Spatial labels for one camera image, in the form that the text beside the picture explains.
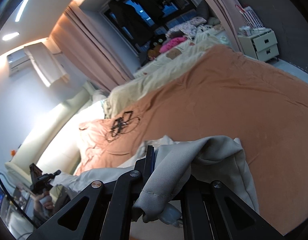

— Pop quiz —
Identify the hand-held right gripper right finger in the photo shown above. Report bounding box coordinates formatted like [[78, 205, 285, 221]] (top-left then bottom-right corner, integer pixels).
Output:
[[181, 175, 292, 240]]

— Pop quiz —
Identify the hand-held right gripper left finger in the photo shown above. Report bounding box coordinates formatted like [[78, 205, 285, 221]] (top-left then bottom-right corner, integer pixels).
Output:
[[26, 144, 156, 240]]

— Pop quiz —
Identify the light grey zip jacket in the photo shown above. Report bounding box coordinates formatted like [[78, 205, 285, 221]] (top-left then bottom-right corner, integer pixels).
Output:
[[53, 135, 260, 227]]

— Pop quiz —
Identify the person's left hand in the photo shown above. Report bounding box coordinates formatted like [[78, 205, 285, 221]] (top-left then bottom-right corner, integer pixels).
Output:
[[34, 192, 54, 212]]

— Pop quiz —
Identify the cream padded headboard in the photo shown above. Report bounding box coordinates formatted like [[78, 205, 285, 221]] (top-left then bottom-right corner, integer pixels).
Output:
[[4, 80, 94, 180]]

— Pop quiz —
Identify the pink pillow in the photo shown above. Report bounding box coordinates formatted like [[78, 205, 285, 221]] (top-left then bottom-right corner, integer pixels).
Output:
[[73, 119, 144, 177]]

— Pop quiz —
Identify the cream duvet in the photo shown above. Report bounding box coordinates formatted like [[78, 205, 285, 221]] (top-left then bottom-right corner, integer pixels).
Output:
[[103, 52, 207, 119]]

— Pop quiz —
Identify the white pillow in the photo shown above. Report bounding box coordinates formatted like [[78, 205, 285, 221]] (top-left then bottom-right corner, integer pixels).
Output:
[[69, 90, 112, 125]]

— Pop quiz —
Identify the orange-brown blanket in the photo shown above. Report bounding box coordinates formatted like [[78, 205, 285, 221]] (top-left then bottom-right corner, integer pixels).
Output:
[[106, 44, 308, 240]]

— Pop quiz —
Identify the cream bear-print blanket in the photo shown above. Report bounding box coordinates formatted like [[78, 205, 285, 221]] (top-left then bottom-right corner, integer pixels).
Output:
[[134, 25, 232, 78]]

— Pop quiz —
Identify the white hanging garment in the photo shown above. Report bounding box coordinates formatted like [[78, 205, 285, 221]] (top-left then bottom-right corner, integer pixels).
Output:
[[24, 42, 70, 87]]

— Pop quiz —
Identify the white air conditioner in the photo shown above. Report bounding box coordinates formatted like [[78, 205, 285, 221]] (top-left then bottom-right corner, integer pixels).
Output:
[[6, 49, 31, 77]]

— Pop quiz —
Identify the dark plush toy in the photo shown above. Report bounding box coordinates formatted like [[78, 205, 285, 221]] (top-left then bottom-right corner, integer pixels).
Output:
[[146, 34, 167, 58]]

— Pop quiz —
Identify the pink plush toy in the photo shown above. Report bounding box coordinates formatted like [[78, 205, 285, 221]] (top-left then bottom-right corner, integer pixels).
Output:
[[160, 36, 186, 53]]

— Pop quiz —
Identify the pink curtain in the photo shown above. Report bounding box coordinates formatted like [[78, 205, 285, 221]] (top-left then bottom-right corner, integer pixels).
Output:
[[50, 5, 137, 93], [191, 0, 242, 53]]

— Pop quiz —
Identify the dark hanging coat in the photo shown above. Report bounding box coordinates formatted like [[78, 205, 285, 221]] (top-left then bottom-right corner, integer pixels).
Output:
[[108, 0, 154, 45]]

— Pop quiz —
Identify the grey pillow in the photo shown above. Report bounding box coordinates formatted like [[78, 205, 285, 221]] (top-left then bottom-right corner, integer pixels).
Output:
[[196, 0, 212, 23]]

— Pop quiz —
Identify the cream nightstand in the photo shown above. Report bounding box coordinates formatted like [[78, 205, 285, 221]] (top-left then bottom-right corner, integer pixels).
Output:
[[238, 29, 279, 63]]

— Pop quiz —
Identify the striped gift bag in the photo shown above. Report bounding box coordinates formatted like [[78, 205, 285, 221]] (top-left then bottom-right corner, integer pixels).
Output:
[[235, 4, 263, 30]]

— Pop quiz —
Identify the black cable bundle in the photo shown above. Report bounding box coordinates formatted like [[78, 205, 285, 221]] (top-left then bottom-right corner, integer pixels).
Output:
[[105, 110, 141, 143]]

